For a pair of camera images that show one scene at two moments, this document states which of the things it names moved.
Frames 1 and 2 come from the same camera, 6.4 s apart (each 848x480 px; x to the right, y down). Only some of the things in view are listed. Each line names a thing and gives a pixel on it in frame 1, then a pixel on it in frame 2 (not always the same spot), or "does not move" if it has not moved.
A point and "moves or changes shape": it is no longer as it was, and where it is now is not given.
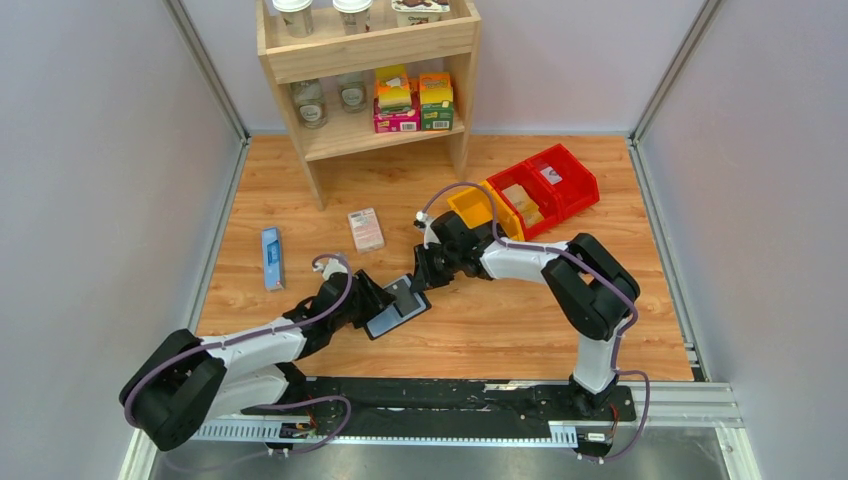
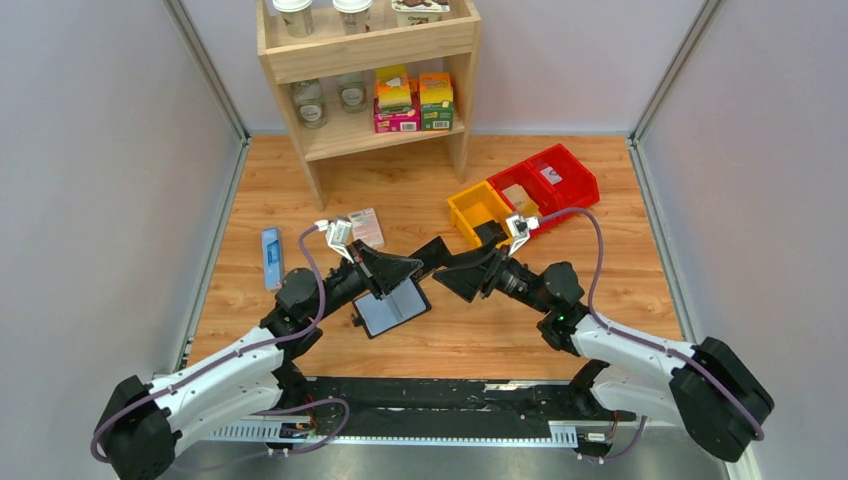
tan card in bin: (526, 206) does not move
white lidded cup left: (297, 15) does not move
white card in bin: (551, 175) does not move
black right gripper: (429, 266) -> (491, 273)
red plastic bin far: (571, 184) does not move
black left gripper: (369, 298) -> (365, 269)
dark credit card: (406, 301) moves or changes shape
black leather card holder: (408, 304) does not move
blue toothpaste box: (272, 259) does not move
